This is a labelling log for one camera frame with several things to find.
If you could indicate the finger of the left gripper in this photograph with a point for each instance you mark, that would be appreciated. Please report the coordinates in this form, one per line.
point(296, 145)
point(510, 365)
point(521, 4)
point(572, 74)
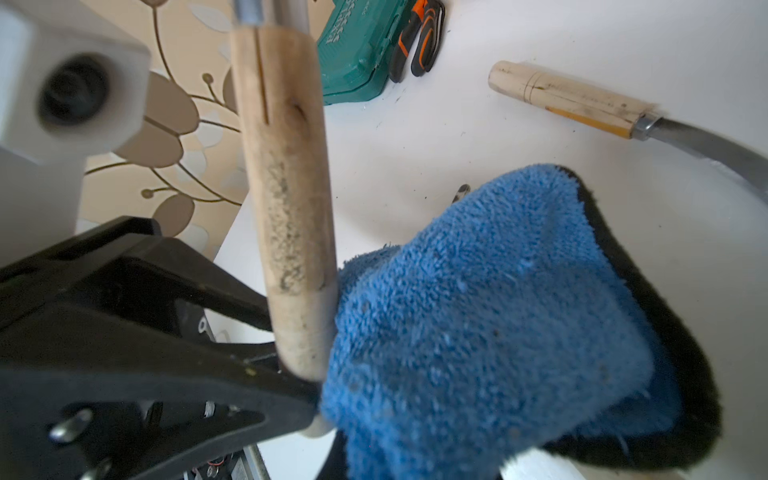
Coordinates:
point(128, 269)

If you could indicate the sickle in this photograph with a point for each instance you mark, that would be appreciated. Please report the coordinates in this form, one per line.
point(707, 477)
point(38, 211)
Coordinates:
point(627, 118)
point(277, 80)

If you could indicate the green plastic tool case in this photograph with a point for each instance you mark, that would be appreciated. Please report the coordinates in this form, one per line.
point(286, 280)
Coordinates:
point(355, 47)

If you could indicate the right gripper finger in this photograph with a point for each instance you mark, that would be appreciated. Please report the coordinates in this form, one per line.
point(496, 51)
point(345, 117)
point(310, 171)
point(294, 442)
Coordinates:
point(89, 396)

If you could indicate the blue grey microfiber rag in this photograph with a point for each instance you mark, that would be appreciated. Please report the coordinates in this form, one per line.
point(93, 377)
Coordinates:
point(514, 321)

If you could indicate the red handled pliers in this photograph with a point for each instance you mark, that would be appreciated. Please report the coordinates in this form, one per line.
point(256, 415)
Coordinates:
point(419, 38)

